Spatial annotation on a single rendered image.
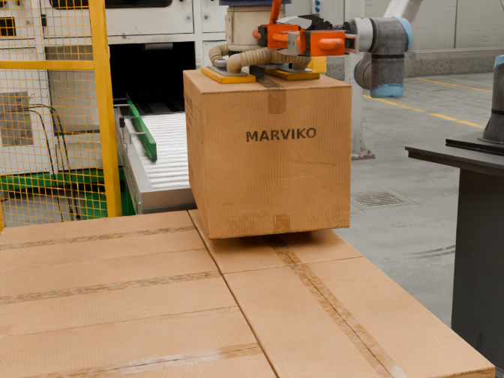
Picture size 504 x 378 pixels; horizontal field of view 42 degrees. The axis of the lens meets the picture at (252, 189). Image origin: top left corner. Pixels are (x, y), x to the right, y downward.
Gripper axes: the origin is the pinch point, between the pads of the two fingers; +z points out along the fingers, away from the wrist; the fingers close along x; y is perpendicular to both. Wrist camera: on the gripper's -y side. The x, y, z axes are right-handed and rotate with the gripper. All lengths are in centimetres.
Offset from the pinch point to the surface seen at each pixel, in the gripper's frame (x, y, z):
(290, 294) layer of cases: -59, -31, 7
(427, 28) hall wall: -18, 936, -560
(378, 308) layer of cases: -58, -44, -10
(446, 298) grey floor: -111, 60, -91
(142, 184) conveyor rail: -54, 67, 33
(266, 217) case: -47.8, -3.5, 5.2
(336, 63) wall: -76, 922, -379
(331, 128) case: -24.1, -5.1, -12.6
